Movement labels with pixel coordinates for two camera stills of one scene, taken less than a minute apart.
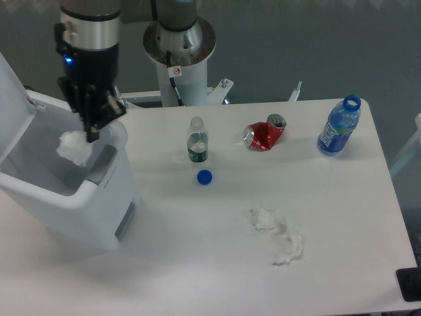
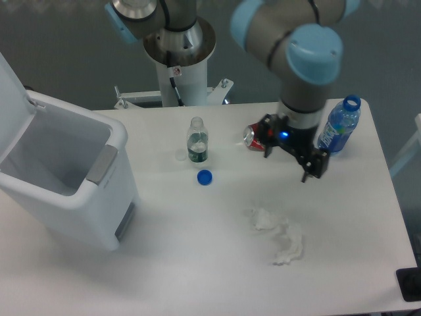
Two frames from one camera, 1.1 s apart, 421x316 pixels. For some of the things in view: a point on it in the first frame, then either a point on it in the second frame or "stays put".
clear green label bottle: (197, 141) stays put
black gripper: (88, 84) -> (275, 131)
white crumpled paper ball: (263, 218) stays put
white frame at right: (418, 122) stays put
